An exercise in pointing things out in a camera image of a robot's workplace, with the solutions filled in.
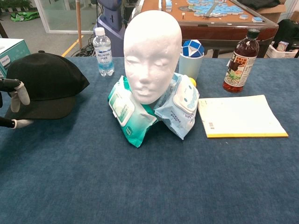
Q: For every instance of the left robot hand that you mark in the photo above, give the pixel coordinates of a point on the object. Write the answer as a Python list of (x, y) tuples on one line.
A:
[(16, 100)]

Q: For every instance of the black baseball cap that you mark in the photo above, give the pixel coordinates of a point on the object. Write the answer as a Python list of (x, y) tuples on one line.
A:
[(46, 77)]

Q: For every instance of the white foam mannequin head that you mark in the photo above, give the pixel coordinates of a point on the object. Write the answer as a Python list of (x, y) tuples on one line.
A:
[(151, 46)]

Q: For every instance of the teal cardboard product box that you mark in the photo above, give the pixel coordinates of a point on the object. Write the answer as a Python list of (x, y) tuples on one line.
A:
[(14, 49)]

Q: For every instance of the green bag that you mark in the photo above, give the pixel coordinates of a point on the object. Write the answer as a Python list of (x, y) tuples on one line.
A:
[(24, 16)]

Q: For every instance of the clear water bottle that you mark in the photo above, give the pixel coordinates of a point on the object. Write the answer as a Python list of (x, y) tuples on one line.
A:
[(102, 53)]

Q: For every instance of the wooden pole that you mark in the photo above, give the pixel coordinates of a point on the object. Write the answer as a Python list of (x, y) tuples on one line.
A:
[(79, 23)]

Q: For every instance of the green wet wipes pack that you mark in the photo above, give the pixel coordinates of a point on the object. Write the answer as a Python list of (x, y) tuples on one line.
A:
[(130, 121)]

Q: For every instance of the purple blue machine base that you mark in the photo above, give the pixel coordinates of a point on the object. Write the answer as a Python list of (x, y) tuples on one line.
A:
[(112, 14)]

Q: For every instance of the blue tablecloth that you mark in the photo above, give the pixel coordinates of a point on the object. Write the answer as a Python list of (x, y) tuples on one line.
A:
[(149, 182)]

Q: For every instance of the light blue wet wipes pack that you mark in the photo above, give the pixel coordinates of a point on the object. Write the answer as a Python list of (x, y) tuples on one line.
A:
[(180, 116)]

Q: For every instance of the light blue cup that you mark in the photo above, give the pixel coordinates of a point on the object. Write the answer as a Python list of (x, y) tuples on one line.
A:
[(190, 67)]

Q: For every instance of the blue white snake puzzle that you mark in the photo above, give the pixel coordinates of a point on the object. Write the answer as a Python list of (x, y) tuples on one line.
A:
[(192, 47)]

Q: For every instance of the brown mahjong table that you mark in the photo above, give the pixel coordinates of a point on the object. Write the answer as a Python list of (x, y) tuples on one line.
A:
[(222, 30)]

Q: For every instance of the yellow-edged white notebook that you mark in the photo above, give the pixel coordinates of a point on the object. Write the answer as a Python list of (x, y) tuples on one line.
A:
[(238, 116)]

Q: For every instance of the brown tea bottle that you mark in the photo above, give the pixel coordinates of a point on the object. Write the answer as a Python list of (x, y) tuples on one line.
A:
[(240, 70)]

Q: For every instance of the black cloth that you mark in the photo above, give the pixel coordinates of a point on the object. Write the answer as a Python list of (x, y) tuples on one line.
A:
[(259, 3)]

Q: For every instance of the white plastic basket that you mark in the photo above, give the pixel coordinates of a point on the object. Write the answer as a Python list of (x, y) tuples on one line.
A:
[(280, 54)]

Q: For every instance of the small printed carton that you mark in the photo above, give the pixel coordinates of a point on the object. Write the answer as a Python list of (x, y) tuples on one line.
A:
[(282, 46)]

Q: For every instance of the brown cardboard box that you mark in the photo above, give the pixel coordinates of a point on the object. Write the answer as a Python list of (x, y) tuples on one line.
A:
[(273, 12)]

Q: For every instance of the black bag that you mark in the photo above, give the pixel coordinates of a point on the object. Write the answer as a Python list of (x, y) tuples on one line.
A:
[(288, 30)]

